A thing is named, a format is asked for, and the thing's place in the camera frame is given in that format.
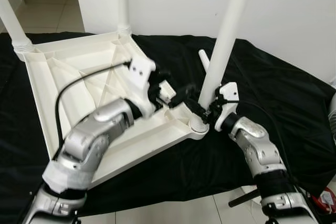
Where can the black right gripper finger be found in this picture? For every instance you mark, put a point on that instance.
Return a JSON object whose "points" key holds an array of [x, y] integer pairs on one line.
{"points": [[195, 108]]}

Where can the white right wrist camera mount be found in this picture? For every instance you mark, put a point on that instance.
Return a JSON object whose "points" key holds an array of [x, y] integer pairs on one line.
{"points": [[228, 93]]}

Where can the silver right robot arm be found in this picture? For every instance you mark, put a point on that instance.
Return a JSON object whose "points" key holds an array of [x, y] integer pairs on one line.
{"points": [[260, 145]]}

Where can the white plastic table top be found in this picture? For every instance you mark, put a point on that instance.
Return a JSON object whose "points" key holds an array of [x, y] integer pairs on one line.
{"points": [[68, 72]]}

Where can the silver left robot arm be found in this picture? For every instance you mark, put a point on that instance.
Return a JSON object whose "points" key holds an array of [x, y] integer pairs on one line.
{"points": [[94, 129]]}

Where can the black table cloth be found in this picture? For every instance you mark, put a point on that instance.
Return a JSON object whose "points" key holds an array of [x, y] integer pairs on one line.
{"points": [[294, 103]]}

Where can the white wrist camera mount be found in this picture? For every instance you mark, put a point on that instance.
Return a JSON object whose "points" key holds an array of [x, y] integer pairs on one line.
{"points": [[140, 72], [228, 93]]}

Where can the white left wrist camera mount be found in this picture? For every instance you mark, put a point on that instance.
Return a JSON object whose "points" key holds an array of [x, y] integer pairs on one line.
{"points": [[140, 72]]}

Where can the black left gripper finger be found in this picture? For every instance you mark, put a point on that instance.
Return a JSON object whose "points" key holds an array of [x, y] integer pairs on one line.
{"points": [[163, 74], [184, 93]]}

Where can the red black round device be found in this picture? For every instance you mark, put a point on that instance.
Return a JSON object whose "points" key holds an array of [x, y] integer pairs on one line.
{"points": [[321, 200]]}

